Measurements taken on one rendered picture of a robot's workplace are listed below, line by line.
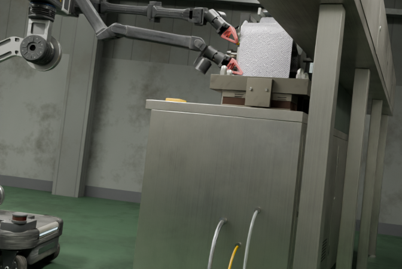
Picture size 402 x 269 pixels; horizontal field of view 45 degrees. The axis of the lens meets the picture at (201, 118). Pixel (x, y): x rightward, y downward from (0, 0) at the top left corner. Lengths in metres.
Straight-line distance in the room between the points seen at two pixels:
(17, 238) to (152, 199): 0.73
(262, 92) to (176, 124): 0.37
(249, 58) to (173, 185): 0.65
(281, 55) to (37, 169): 4.26
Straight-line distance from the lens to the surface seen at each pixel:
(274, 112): 1.83
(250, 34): 2.20
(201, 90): 5.48
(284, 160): 1.82
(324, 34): 1.31
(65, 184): 5.61
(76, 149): 5.55
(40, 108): 5.95
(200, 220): 1.93
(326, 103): 1.28
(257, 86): 1.91
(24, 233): 2.46
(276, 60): 2.13
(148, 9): 2.67
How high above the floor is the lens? 0.74
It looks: 3 degrees up
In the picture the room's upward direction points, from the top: 6 degrees clockwise
